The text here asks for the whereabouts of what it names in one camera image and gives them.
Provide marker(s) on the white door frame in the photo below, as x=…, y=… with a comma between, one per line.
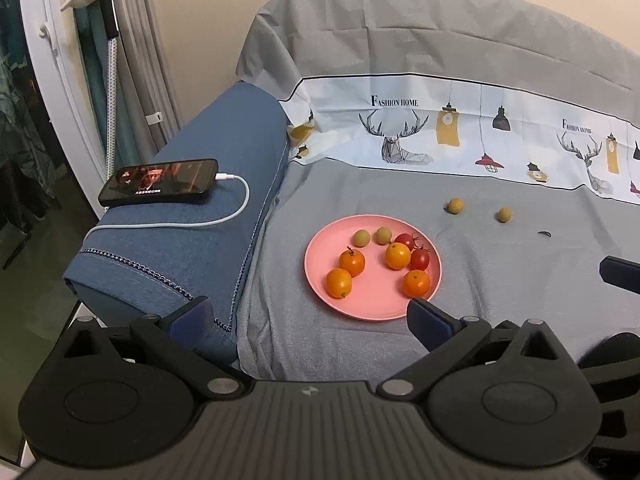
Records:
x=55, y=85

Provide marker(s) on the orange kumquat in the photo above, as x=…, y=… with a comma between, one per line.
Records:
x=398, y=255
x=339, y=282
x=352, y=262
x=416, y=283

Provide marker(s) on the grey pleated curtain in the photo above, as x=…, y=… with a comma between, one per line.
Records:
x=145, y=60

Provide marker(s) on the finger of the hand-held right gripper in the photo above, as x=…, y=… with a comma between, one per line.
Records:
x=622, y=271

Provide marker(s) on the white curtain clip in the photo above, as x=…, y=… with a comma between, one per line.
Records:
x=153, y=117

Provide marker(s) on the pink round plate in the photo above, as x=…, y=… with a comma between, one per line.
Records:
x=372, y=297

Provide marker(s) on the red cherry tomato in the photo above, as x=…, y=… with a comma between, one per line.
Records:
x=404, y=240
x=420, y=259

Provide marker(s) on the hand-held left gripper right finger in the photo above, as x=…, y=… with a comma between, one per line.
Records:
x=431, y=322

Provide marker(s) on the blue sofa armrest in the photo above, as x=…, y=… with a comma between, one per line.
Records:
x=225, y=125

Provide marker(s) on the small yellow round fruit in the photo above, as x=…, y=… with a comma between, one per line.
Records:
x=384, y=235
x=361, y=237
x=504, y=214
x=455, y=205

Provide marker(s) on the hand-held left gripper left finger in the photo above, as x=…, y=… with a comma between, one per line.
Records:
x=190, y=320

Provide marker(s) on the black smartphone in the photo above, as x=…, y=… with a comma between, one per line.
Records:
x=159, y=181

